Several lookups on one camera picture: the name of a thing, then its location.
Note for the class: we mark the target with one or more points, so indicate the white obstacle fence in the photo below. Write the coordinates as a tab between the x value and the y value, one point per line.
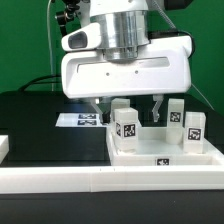
99	179

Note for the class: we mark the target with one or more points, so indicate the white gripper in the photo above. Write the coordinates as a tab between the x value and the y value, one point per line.
162	67

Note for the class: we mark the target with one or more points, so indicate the white square tabletop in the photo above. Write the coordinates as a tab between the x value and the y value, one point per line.
153	150

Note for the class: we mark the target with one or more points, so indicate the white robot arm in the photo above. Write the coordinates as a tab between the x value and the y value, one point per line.
113	55

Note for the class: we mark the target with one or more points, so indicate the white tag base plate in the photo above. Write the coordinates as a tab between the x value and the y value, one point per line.
78	120

